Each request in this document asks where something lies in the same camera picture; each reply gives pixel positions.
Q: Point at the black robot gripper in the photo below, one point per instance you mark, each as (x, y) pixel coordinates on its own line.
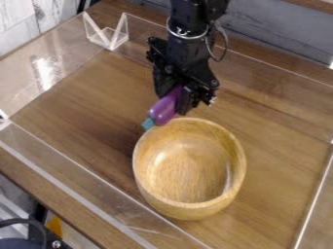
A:
(181, 60)

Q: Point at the purple toy eggplant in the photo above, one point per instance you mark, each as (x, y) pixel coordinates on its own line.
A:
(163, 110)

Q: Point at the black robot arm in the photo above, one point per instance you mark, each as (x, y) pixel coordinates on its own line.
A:
(194, 18)

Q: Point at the brown wooden bowl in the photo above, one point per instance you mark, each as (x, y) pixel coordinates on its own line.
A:
(189, 166)

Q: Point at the clear acrylic corner bracket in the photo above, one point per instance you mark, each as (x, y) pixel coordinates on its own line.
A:
(107, 37)

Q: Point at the clear acrylic tray enclosure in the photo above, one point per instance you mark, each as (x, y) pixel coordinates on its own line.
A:
(75, 101)

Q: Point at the black clamp with cable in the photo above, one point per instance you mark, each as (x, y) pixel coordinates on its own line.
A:
(40, 238)

